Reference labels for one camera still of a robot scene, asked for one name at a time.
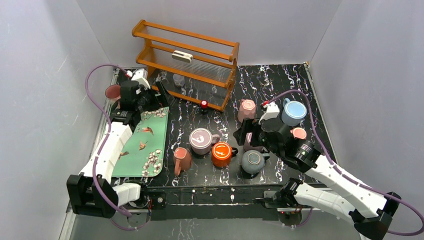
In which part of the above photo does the black table front rail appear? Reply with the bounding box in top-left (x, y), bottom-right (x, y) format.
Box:
top-left (146, 184), bottom-right (280, 221)

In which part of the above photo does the white clip on rack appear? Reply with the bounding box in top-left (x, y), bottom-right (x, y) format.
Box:
top-left (171, 50), bottom-right (194, 63)

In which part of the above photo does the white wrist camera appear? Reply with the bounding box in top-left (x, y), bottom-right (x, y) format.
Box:
top-left (131, 68), bottom-right (151, 90)
top-left (259, 101), bottom-right (280, 124)

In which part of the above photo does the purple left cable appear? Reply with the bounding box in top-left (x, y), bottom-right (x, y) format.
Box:
top-left (84, 64), bottom-right (152, 232)

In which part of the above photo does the red black button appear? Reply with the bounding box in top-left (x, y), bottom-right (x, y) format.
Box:
top-left (200, 100), bottom-right (209, 115)

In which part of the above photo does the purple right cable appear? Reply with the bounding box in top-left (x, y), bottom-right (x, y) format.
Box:
top-left (261, 89), bottom-right (424, 238)

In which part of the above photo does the mauve mug white logo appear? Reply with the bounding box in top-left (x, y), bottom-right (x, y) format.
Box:
top-left (189, 128), bottom-right (221, 155)

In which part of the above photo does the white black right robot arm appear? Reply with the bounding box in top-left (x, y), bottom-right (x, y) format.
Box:
top-left (233, 118), bottom-right (399, 240)

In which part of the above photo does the salmon pink mug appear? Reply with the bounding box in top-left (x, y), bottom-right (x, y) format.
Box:
top-left (173, 147), bottom-right (193, 177)

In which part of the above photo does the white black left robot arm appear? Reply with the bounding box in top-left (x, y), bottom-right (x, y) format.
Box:
top-left (66, 80), bottom-right (170, 219)

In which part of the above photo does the orange wooden rack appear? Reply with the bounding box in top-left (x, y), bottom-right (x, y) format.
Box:
top-left (131, 19), bottom-right (240, 112)

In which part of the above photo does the pale pink faceted mug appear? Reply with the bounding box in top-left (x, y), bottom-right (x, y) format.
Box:
top-left (237, 99), bottom-right (256, 123)

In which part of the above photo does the light blue mug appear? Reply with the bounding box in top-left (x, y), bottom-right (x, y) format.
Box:
top-left (281, 98), bottom-right (307, 127)

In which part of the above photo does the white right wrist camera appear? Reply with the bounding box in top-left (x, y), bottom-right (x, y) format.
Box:
top-left (259, 101), bottom-right (280, 124)

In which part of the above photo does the orange mug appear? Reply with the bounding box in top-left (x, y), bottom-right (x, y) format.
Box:
top-left (211, 142), bottom-right (239, 168)

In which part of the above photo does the mauve mug behind arm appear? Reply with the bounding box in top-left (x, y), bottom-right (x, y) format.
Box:
top-left (243, 132), bottom-right (263, 152)

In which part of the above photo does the clear glass cup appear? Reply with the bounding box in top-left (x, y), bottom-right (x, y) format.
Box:
top-left (172, 73), bottom-right (185, 87)

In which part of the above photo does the pink ghost pattern mug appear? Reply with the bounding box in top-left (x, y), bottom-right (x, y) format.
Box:
top-left (104, 84), bottom-right (121, 104)

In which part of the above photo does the small pink cup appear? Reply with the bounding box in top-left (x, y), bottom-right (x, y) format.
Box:
top-left (290, 127), bottom-right (307, 140)

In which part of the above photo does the green floral tray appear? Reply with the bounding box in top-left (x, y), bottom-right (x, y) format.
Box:
top-left (112, 107), bottom-right (169, 178)

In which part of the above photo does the purple cable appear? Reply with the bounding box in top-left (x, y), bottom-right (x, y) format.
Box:
top-left (84, 64), bottom-right (152, 232)
top-left (261, 89), bottom-right (424, 238)

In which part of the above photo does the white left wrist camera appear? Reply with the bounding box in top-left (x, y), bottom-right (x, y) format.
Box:
top-left (131, 68), bottom-right (151, 90)

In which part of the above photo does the grey blue mug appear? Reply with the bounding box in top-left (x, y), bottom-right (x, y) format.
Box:
top-left (241, 150), bottom-right (270, 175)

